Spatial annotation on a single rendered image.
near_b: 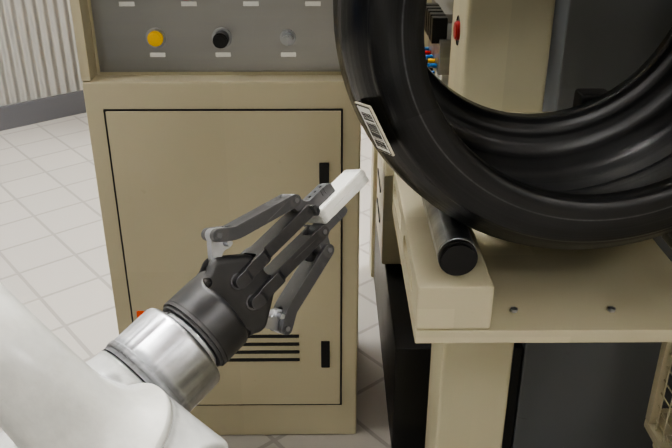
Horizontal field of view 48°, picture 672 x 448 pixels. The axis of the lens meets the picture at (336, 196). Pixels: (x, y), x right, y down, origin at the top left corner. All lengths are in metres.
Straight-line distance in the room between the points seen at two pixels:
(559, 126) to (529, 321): 0.30
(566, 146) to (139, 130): 0.85
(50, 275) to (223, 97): 1.37
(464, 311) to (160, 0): 0.92
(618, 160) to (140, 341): 0.71
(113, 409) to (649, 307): 0.72
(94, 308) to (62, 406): 2.06
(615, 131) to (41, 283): 2.03
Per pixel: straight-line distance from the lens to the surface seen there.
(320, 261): 0.74
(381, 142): 0.80
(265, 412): 1.92
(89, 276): 2.70
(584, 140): 1.12
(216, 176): 1.59
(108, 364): 0.65
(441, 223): 0.90
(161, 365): 0.64
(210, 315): 0.66
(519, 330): 0.93
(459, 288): 0.89
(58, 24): 4.21
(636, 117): 1.13
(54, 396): 0.46
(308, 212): 0.73
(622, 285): 1.06
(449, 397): 1.46
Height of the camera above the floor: 1.33
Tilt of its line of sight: 25 degrees down
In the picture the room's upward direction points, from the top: straight up
